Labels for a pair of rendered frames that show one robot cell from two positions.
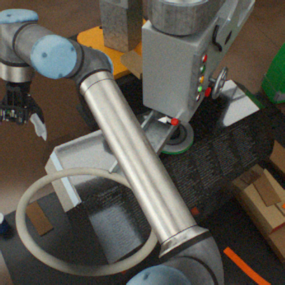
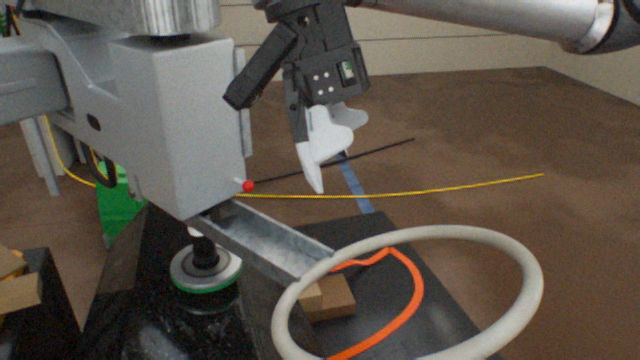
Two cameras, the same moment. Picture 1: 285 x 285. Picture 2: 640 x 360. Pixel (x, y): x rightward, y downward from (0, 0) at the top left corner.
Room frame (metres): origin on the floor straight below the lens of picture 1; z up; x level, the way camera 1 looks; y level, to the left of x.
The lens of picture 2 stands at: (0.55, 0.82, 1.78)
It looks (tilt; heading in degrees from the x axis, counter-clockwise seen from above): 29 degrees down; 282
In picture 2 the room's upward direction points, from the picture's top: straight up
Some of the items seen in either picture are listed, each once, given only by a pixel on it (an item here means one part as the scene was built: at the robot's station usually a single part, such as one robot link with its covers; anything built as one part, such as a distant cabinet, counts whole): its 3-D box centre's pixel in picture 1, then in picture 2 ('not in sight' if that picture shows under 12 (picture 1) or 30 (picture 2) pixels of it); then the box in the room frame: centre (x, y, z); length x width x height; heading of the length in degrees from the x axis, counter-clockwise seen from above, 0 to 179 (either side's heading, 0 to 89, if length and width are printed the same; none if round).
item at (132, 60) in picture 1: (136, 64); (2, 297); (1.73, 0.06, 0.81); 0.20 x 0.10 x 0.05; 38
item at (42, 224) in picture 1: (38, 217); not in sight; (1.07, 0.74, 0.02); 0.25 x 0.10 x 0.01; 37
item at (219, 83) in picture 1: (212, 79); not in sight; (1.17, -0.29, 1.22); 0.15 x 0.10 x 0.15; 151
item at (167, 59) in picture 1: (186, 55); (167, 119); (1.19, -0.17, 1.35); 0.36 x 0.22 x 0.45; 151
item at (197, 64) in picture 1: (197, 77); (234, 103); (1.01, -0.19, 1.40); 0.08 x 0.03 x 0.28; 151
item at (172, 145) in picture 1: (172, 133); (206, 262); (1.12, -0.13, 0.90); 0.21 x 0.21 x 0.01
